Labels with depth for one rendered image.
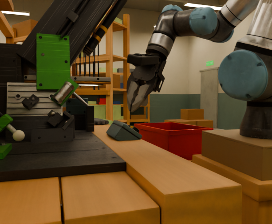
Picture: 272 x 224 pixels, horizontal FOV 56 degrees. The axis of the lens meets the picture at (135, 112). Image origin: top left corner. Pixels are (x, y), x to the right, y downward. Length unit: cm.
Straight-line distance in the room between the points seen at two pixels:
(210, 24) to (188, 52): 1077
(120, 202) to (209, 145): 49
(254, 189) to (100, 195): 36
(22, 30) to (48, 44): 413
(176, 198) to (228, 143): 39
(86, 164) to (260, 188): 38
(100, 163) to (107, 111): 301
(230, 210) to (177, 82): 1076
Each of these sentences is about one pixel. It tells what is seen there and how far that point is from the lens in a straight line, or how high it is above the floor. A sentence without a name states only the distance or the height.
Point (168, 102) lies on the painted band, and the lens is 1096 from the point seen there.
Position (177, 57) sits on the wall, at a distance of 1127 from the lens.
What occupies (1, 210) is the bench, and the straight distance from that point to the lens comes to 44.
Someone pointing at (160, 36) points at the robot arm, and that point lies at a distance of 82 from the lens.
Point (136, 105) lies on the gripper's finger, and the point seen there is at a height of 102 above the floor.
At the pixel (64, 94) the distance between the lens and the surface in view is 91.
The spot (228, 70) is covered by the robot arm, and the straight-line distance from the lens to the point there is 67.
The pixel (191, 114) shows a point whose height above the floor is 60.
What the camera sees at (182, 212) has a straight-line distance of 42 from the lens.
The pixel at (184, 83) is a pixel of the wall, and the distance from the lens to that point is 1133.
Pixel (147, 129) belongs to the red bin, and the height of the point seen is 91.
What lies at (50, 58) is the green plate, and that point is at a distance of 99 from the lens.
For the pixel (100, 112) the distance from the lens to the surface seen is 369.
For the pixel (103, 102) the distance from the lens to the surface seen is 953.
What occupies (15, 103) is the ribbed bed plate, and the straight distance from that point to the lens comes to 97.
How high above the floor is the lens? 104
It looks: 3 degrees down
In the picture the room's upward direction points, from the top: straight up
